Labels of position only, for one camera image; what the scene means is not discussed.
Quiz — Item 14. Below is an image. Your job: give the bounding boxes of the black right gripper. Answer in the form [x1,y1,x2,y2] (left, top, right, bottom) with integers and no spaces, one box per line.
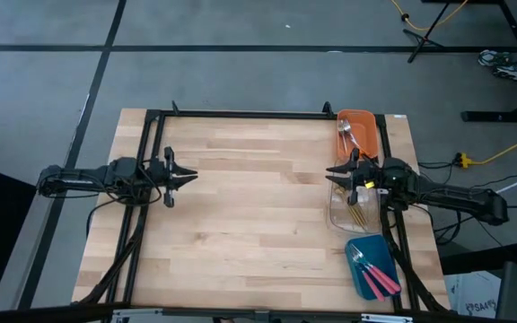
[324,146,384,207]

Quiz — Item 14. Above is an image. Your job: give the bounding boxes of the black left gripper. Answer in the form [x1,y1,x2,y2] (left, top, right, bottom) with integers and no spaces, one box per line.
[148,146,199,209]

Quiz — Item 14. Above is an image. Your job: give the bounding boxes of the clear plastic bin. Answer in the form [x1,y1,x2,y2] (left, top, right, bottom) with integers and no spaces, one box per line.
[328,157,382,234]

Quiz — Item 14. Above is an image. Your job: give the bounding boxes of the orange plastic bin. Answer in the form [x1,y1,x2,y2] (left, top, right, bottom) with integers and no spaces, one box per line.
[336,109,380,162]

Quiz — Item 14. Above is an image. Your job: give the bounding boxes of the blue plastic bin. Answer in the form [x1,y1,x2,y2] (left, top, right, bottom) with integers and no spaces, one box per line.
[344,232,402,301]

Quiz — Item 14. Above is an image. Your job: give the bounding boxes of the black tripod stand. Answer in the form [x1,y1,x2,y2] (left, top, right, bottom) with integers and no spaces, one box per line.
[401,0,453,65]

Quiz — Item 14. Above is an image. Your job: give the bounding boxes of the white printed box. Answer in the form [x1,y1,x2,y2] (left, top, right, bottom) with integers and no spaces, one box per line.
[443,270,503,320]

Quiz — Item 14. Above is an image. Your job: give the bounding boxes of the person's shoe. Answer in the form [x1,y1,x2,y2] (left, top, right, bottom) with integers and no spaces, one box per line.
[491,62,517,83]
[477,48,512,68]

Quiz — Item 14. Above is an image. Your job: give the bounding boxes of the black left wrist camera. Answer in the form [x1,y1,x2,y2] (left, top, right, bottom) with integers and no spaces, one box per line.
[148,159,165,181]

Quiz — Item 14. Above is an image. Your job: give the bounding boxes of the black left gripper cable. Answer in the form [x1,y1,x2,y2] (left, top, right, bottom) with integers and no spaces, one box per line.
[105,156,166,208]

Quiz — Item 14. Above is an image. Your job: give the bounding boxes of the black aluminium rig frame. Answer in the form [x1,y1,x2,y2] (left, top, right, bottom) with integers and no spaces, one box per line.
[72,100,451,323]

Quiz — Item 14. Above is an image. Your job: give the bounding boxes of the black left arm cable bundle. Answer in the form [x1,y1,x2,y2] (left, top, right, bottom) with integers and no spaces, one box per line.
[77,204,147,307]

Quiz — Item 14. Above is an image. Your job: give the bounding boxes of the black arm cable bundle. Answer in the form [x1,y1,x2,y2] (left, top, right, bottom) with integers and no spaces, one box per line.
[77,204,147,307]
[380,208,449,311]

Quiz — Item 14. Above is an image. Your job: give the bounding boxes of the black floor cables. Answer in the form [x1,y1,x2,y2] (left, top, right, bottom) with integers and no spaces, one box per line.
[417,160,517,247]

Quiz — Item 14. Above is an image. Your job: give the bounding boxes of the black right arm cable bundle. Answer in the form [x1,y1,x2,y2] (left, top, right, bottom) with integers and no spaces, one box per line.
[380,208,449,311]

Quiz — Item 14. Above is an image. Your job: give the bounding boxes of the silver aluminium bracket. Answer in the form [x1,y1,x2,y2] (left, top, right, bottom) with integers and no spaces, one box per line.
[360,312,415,323]
[111,308,163,323]

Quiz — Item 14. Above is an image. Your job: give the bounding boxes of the black desk frame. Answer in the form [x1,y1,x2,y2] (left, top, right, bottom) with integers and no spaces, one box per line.
[419,0,517,124]

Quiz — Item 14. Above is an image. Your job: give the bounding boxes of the yellow floor cable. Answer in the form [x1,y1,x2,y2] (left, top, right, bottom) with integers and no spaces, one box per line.
[454,128,517,170]
[390,0,470,32]

